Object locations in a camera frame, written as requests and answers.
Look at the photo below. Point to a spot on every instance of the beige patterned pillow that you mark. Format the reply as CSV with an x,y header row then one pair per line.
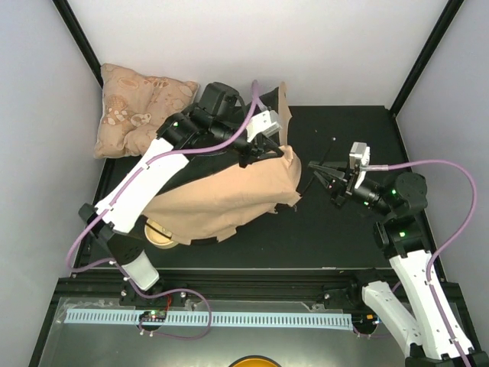
x,y
134,106

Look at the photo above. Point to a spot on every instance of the beige pet tent fabric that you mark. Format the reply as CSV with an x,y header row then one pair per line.
x,y
212,196

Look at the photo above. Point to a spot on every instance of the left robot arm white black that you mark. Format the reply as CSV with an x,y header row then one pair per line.
x,y
119,211

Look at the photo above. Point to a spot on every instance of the right black frame post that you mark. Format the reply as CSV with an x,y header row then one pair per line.
x,y
435,37

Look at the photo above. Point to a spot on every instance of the white slotted cable duct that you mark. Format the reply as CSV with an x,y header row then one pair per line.
x,y
333,321

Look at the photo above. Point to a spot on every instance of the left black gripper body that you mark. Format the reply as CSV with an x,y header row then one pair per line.
x,y
256,147

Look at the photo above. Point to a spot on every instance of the black tent pole one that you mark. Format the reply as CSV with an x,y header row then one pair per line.
x,y
321,162

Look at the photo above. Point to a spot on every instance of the black frame post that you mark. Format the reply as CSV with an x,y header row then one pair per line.
x,y
435,37
82,42

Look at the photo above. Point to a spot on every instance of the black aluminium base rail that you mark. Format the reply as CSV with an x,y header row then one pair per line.
x,y
235,284

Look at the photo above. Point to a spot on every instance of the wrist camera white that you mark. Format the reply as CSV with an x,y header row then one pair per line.
x,y
358,161
266,123

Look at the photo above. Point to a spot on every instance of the yellow round object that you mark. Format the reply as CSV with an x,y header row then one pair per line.
x,y
254,361

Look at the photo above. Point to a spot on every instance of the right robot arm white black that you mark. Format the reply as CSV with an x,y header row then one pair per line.
x,y
427,332

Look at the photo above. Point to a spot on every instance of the left black frame post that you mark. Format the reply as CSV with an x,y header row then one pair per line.
x,y
82,42

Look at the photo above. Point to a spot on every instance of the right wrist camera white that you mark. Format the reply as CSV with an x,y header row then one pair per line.
x,y
358,161

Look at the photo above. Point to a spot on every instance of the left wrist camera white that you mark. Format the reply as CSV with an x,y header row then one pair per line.
x,y
266,123

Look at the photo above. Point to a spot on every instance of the small electronics board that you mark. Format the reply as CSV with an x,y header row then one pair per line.
x,y
153,316

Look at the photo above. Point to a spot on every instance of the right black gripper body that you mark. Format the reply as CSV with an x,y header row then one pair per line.
x,y
346,186

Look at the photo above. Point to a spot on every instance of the yellow pet bowl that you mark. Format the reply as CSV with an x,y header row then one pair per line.
x,y
158,235

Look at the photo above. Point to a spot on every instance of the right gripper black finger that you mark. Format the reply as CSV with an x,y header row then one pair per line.
x,y
328,167
330,182

